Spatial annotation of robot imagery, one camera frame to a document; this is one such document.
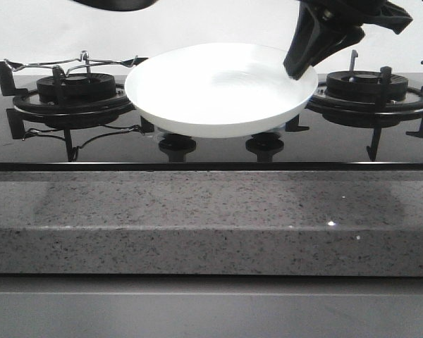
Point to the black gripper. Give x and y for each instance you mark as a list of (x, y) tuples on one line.
[(315, 40)]

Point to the white round plate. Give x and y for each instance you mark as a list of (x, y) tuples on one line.
[(218, 90)]

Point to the black frying pan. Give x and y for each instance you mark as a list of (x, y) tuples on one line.
[(118, 5)]

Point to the right black gas burner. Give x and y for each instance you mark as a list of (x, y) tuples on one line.
[(363, 86)]

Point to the black gas burner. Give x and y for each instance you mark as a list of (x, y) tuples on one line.
[(87, 87), (363, 86)]

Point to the right black pan support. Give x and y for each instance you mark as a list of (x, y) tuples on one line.
[(373, 105)]

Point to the black glass cooktop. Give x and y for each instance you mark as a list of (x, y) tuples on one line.
[(159, 151)]

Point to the left black gas burner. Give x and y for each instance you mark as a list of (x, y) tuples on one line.
[(87, 87)]

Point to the grey cabinet front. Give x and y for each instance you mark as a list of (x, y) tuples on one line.
[(210, 307)]

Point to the silver wire pan rack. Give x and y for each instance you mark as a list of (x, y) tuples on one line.
[(68, 66)]

